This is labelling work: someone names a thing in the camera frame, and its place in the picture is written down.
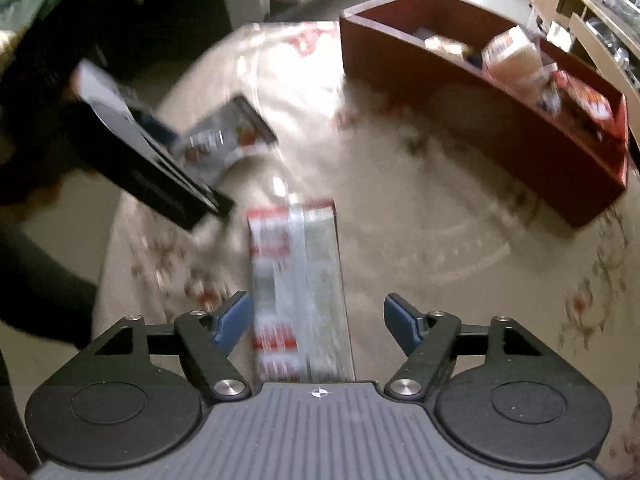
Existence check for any wooden TV console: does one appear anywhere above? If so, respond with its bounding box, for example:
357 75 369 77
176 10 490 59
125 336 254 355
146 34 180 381
530 0 639 145

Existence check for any gold foil snack pack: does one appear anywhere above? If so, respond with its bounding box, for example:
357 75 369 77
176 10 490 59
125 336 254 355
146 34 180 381
424 35 474 61

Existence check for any red white long snack pack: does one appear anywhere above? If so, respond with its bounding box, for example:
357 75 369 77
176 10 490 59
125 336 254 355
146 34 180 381
246 200 355 382

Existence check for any silver foil snack pouch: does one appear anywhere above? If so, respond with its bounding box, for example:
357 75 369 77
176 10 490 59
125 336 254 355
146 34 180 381
170 93 278 186

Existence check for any white bread bun pack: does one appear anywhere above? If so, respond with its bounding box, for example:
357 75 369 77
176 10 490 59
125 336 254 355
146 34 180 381
482 26 542 88

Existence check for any red cardboard box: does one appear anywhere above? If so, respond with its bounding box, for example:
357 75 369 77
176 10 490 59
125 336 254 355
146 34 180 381
340 0 629 228

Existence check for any red orange snack pack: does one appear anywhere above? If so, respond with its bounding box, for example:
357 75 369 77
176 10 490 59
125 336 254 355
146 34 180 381
552 70 616 136

